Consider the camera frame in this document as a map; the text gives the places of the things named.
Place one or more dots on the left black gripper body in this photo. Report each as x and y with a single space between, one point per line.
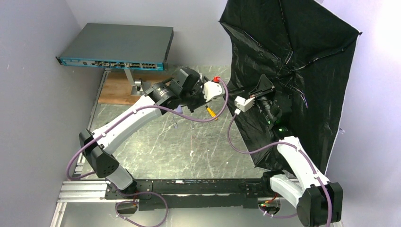
194 104

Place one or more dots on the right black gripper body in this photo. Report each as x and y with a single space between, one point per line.
261 92

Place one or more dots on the lilac folding umbrella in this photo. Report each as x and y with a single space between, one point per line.
307 52

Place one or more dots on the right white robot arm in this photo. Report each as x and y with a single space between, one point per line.
317 200

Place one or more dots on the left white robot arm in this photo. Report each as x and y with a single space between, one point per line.
185 88

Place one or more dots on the wooden base board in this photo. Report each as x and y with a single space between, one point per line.
117 89

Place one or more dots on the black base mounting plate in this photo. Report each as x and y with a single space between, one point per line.
247 193

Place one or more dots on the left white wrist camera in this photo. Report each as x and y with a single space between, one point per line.
212 89

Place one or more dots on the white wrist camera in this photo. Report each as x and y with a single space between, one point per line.
243 105
212 89

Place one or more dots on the yellow-handled screwdriver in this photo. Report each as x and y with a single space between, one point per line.
212 113

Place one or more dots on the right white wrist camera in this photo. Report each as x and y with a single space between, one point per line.
243 105

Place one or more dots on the metal switch stand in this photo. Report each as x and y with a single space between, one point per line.
138 82

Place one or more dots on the blue-fronted network switch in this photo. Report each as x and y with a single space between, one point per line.
115 46

